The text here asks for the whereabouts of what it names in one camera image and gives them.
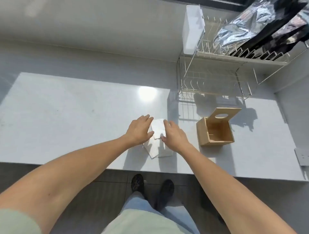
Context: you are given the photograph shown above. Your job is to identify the person's right hand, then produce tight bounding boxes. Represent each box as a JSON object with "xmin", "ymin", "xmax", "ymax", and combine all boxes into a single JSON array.
[{"xmin": 160, "ymin": 120, "xmax": 192, "ymax": 153}]

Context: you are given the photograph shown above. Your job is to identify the person's left hand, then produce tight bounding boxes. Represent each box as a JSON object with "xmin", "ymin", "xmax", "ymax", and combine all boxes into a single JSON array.
[{"xmin": 124, "ymin": 115, "xmax": 155, "ymax": 148}]

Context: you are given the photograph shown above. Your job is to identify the stack of white paper tissues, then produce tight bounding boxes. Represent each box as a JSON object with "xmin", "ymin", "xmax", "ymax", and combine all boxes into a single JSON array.
[{"xmin": 142, "ymin": 118, "xmax": 174, "ymax": 159}]

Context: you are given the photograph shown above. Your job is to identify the person's right forearm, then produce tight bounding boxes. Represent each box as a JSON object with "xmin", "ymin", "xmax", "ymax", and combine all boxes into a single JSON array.
[{"xmin": 178, "ymin": 143, "xmax": 298, "ymax": 234}]

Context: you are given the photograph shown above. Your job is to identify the person's left forearm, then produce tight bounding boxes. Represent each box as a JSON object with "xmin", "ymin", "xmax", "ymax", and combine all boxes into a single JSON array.
[{"xmin": 0, "ymin": 135, "xmax": 133, "ymax": 226}]

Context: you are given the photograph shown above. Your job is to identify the black shoe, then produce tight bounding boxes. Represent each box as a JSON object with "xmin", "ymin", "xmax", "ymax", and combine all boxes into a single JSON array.
[
  {"xmin": 131, "ymin": 174, "xmax": 145, "ymax": 194},
  {"xmin": 155, "ymin": 179, "xmax": 175, "ymax": 211}
]

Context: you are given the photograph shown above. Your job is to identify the open wooden tissue box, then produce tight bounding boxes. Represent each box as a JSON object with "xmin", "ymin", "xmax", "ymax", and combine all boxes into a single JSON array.
[{"xmin": 196, "ymin": 117, "xmax": 235, "ymax": 146}]

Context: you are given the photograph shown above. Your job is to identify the wooden lid with oval hole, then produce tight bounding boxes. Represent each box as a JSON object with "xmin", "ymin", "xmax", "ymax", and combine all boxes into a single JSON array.
[{"xmin": 207, "ymin": 108, "xmax": 242, "ymax": 122}]

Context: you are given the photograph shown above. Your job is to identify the light blue jeans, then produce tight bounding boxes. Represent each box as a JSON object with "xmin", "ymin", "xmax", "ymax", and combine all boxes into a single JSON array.
[{"xmin": 116, "ymin": 192, "xmax": 201, "ymax": 234}]

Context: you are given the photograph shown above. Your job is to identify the white plastic container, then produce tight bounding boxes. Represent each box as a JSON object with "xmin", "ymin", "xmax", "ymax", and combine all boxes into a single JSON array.
[{"xmin": 183, "ymin": 5, "xmax": 206, "ymax": 55}]

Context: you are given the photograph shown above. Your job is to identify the crumpled silver foil sheet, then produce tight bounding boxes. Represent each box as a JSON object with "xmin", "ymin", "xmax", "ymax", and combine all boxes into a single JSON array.
[{"xmin": 213, "ymin": 0, "xmax": 309, "ymax": 49}]

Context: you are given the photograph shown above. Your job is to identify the metal wire dish rack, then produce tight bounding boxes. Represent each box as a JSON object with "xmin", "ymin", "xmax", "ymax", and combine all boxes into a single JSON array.
[{"xmin": 176, "ymin": 11, "xmax": 291, "ymax": 100}]

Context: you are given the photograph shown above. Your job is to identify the white wall socket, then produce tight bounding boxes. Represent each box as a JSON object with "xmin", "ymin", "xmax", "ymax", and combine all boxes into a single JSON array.
[{"xmin": 294, "ymin": 148, "xmax": 309, "ymax": 166}]

